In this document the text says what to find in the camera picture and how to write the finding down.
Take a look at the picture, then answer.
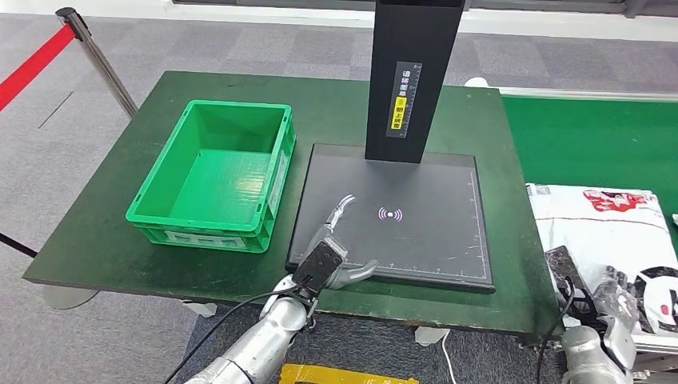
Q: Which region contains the green plastic crate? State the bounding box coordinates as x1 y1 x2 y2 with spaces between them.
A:
125 98 297 254

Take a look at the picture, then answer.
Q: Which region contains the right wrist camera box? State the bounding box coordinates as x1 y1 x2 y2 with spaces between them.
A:
544 245 589 319

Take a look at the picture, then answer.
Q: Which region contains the yellow taped block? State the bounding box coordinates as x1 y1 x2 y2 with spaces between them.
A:
279 362 420 384

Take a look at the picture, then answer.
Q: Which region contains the black inbound scanner machine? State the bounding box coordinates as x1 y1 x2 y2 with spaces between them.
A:
285 0 497 294

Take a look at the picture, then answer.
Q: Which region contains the black camera cable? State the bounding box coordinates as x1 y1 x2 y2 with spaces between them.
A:
164 285 309 384
535 278 576 384

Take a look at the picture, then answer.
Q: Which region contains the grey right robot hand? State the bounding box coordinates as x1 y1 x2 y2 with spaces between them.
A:
588 266 642 326

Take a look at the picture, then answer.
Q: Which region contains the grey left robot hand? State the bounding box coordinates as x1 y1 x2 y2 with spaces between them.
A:
302 194 379 291

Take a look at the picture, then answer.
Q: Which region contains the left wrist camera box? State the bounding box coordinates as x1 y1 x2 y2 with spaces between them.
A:
291 238 346 296

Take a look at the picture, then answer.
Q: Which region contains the steel stanchion post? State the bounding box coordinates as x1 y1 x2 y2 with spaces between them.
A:
54 6 139 118

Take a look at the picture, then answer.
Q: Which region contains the pale round table foot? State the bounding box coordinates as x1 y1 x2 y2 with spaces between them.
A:
42 285 99 310

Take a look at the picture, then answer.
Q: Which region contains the black right camera cable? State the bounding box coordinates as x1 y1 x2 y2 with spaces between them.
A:
535 278 576 384

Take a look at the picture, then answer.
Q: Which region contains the black barrier strap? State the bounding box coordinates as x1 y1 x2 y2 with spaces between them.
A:
0 231 39 259

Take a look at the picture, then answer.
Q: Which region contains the red barrier belt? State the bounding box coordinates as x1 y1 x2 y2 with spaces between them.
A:
0 23 76 112

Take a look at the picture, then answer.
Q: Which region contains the thin white cable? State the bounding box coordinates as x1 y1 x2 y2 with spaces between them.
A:
441 329 457 384

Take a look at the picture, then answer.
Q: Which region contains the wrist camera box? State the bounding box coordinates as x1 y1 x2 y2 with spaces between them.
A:
291 238 346 296
544 245 589 319

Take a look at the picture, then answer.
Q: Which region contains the green conveyor belt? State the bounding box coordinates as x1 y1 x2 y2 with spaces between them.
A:
500 95 678 319

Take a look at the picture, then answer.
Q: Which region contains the black left camera cable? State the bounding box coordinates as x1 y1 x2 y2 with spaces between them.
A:
164 285 309 384

